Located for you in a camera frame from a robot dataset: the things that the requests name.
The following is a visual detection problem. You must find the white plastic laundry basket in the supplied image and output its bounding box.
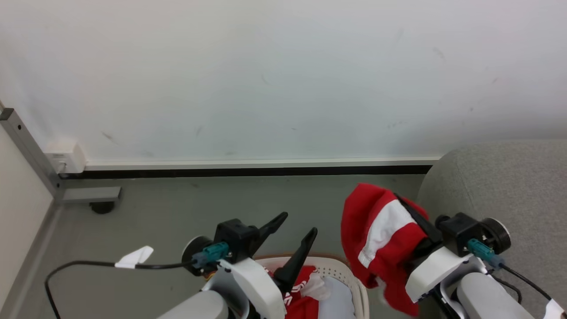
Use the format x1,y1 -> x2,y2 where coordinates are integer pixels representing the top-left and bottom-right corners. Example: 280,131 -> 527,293
253,255 -> 370,319

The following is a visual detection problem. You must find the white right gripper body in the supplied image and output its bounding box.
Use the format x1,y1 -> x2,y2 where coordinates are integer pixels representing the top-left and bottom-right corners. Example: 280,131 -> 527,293
405,246 -> 489,304

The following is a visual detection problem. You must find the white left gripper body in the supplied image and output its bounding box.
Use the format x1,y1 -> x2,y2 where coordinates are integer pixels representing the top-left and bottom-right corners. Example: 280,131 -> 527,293
216,257 -> 288,319

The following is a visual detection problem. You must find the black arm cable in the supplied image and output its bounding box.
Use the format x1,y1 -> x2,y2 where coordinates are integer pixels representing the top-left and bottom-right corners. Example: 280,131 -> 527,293
44,241 -> 231,319
467,238 -> 554,306

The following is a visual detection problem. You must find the white tape tag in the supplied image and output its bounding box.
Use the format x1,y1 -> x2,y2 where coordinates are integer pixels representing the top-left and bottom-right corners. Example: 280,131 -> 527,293
114,246 -> 154,269
543,299 -> 567,319

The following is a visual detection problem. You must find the light blue garment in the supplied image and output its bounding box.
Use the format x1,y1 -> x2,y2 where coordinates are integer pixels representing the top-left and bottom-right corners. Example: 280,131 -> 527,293
317,277 -> 357,319

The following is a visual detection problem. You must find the small white cloth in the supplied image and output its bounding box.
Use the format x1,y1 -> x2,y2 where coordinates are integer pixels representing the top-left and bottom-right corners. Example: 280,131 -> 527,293
301,271 -> 331,302

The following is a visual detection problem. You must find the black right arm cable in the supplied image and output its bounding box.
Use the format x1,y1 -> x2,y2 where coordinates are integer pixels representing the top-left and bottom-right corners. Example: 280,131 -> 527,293
467,238 -> 554,306

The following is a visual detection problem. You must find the grey aluminium frame post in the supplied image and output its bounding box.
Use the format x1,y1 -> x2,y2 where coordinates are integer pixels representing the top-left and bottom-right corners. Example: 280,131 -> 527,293
0,108 -> 122,205

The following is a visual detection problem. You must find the beige side panel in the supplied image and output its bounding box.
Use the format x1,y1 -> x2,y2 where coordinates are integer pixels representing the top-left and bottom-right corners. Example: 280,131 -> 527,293
0,126 -> 54,306

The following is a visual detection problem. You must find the red garment with white print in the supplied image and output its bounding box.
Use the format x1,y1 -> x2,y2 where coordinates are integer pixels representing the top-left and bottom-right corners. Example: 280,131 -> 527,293
266,266 -> 320,319

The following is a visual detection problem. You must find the grey fabric sofa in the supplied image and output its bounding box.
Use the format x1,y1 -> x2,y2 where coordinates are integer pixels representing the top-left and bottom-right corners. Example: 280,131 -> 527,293
416,141 -> 567,319

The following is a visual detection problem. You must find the red white striped garment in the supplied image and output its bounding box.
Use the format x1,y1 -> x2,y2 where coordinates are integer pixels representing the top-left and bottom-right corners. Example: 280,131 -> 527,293
341,183 -> 431,318

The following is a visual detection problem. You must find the white wall socket box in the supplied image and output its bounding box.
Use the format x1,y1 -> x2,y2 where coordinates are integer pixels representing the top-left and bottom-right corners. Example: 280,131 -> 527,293
44,142 -> 87,175

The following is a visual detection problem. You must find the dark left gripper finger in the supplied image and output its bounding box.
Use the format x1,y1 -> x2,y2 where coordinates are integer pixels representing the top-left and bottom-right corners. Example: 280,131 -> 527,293
252,212 -> 289,257
273,227 -> 318,294

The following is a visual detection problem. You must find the white black baseboard strip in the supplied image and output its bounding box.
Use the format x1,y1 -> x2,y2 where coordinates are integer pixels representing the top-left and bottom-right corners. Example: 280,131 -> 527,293
60,155 -> 443,180

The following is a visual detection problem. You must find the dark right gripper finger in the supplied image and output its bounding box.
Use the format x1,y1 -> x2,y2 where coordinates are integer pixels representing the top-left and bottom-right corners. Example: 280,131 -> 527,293
407,241 -> 434,268
395,194 -> 444,248

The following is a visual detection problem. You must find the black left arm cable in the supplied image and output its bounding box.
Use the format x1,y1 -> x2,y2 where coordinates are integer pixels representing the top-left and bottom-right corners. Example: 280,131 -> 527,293
44,241 -> 231,319

